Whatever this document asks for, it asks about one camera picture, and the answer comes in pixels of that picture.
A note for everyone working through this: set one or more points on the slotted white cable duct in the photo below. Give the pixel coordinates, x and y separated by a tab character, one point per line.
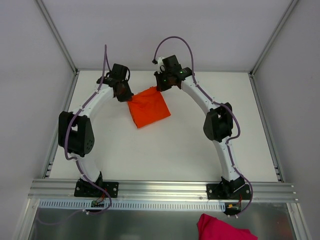
132	205

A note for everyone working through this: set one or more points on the aluminium mounting rail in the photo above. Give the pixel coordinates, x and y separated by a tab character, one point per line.
186	191

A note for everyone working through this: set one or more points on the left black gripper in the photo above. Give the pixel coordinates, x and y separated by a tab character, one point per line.
124	94

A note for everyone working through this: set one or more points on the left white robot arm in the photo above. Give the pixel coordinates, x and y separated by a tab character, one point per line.
75	129

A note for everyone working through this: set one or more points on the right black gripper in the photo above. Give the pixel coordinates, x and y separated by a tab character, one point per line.
161	86

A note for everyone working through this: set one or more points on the aluminium frame post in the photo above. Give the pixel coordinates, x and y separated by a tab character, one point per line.
56	35
277	30

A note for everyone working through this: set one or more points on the left aluminium frame post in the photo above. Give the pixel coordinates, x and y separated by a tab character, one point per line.
56	35

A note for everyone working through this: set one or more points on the pink t-shirt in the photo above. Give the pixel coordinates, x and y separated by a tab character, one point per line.
211	228

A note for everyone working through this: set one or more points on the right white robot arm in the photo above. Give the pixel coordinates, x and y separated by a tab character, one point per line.
218	125

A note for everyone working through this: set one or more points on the right aluminium frame post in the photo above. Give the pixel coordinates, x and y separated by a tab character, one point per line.
277	30

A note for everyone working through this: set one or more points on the orange t-shirt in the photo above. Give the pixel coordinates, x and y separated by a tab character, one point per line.
148	107

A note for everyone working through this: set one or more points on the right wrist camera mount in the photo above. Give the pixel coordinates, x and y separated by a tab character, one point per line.
159	61

